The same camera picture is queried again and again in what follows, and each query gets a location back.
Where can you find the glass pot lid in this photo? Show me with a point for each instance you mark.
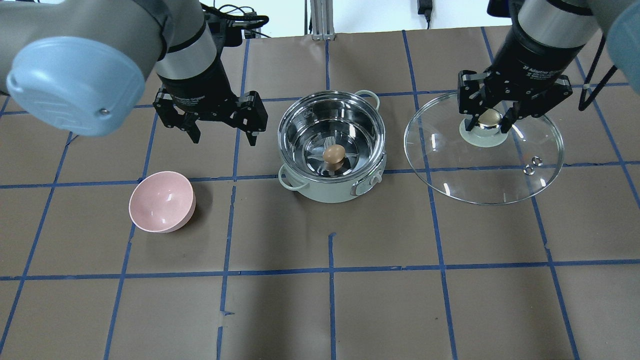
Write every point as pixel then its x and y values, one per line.
pixel 482 166

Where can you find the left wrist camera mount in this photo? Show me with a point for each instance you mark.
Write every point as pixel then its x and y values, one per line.
pixel 230 30

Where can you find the brown egg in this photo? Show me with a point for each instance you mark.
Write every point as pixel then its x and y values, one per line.
pixel 333 157

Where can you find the aluminium frame post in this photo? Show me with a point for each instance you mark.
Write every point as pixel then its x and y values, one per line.
pixel 321 17

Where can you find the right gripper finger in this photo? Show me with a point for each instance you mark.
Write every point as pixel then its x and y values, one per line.
pixel 473 112
pixel 511 116

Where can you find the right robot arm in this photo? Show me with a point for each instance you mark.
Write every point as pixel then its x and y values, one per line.
pixel 544 38

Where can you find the black power adapter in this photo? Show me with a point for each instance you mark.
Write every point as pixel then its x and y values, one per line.
pixel 425 7

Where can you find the mint green electric pot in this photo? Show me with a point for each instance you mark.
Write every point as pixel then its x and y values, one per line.
pixel 325 118

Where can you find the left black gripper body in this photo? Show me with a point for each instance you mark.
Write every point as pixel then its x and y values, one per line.
pixel 198 80

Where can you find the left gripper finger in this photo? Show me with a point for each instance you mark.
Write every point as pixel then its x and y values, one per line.
pixel 252 136
pixel 190 127

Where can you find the pink bowl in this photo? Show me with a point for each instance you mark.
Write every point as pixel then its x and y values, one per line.
pixel 162 203

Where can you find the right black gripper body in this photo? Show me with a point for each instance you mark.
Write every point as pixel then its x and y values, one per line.
pixel 526 59

